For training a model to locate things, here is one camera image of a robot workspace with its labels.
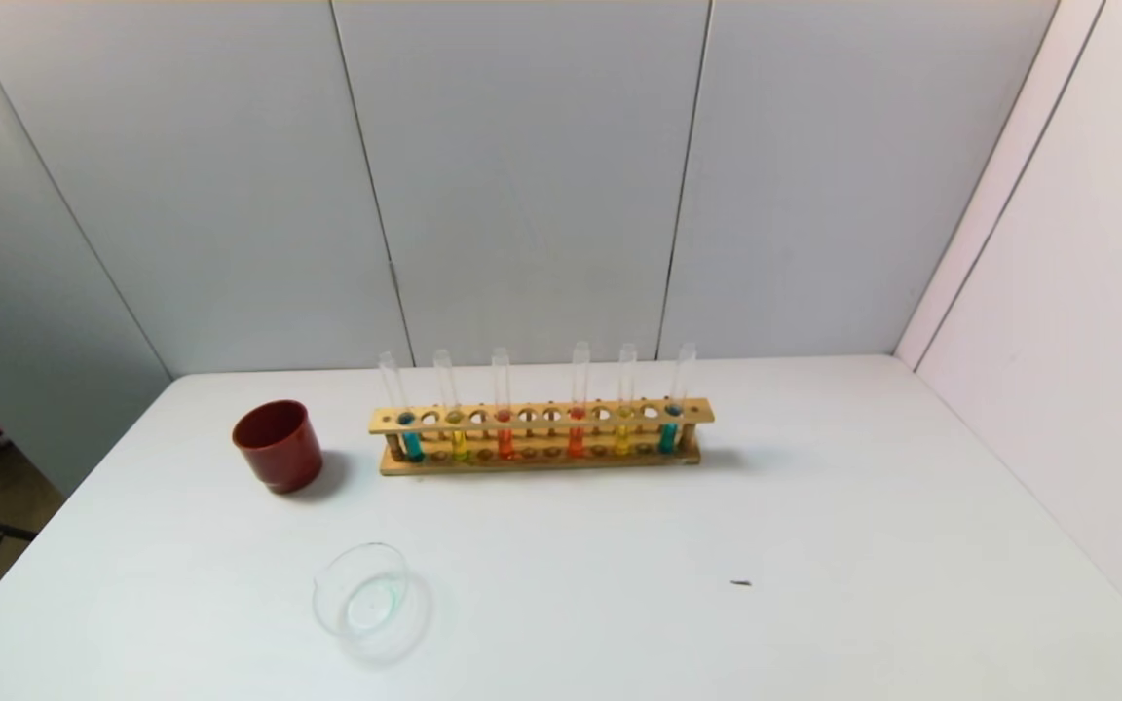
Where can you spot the clear glass beaker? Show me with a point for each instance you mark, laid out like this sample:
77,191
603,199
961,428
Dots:
363,599

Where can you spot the wooden test tube rack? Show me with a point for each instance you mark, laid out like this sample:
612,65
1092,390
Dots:
542,424

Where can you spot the orange pigment test tube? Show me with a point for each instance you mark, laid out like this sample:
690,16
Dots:
576,441
504,443

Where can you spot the red plastic cup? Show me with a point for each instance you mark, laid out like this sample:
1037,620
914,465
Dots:
279,453

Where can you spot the blue pigment test tube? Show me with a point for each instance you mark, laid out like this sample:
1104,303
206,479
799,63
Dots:
412,446
668,438

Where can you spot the yellow pigment test tube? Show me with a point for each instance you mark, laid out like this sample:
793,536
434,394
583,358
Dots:
622,440
459,444

